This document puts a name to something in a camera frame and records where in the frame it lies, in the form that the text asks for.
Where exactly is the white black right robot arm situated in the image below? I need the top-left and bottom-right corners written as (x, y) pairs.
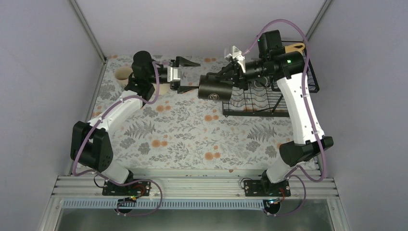
top-left (198, 30), bottom-right (333, 197)

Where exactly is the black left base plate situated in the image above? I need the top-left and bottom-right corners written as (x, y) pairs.
top-left (102, 181), bottom-right (151, 199)

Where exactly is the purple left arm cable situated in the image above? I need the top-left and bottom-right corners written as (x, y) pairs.
top-left (71, 60), bottom-right (163, 218)

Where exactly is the floral patterned table mat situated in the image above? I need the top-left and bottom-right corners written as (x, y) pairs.
top-left (76, 54), bottom-right (316, 170)

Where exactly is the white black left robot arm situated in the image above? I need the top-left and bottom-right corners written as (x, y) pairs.
top-left (70, 51), bottom-right (199, 195)

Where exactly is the tall floral cream mug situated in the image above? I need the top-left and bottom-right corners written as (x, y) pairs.
top-left (114, 66), bottom-right (132, 88)

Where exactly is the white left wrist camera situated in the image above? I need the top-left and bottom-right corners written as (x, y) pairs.
top-left (169, 66), bottom-right (183, 83)

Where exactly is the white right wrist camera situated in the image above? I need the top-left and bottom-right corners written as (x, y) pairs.
top-left (224, 46), bottom-right (246, 73)

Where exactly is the aluminium rail frame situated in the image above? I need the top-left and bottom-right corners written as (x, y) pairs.
top-left (40, 169), bottom-right (349, 231)

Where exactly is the dark grey mug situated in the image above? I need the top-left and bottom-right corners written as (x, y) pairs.
top-left (253, 78), bottom-right (270, 89)

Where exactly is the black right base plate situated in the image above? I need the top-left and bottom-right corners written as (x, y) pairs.
top-left (243, 180), bottom-right (291, 197)

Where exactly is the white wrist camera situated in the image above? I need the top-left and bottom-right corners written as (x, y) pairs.
top-left (169, 66), bottom-right (183, 83)
top-left (224, 46), bottom-right (246, 73)

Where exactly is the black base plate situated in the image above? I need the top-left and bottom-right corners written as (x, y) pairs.
top-left (102, 181), bottom-right (151, 199)
top-left (243, 180), bottom-right (291, 197)

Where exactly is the yellow mug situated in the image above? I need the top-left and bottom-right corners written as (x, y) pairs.
top-left (284, 42), bottom-right (305, 54)

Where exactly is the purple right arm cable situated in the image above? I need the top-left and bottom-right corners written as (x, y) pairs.
top-left (243, 19), bottom-right (328, 218)

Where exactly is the matte black mug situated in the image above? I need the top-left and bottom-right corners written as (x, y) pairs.
top-left (198, 75), bottom-right (233, 101)

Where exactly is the short cream mug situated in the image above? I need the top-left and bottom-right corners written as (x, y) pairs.
top-left (156, 83), bottom-right (171, 95)

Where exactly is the black wire dish rack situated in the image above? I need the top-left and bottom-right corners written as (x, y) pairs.
top-left (222, 41), bottom-right (320, 117)

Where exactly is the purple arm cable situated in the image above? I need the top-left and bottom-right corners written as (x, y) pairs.
top-left (243, 19), bottom-right (328, 218)
top-left (71, 60), bottom-right (163, 218)

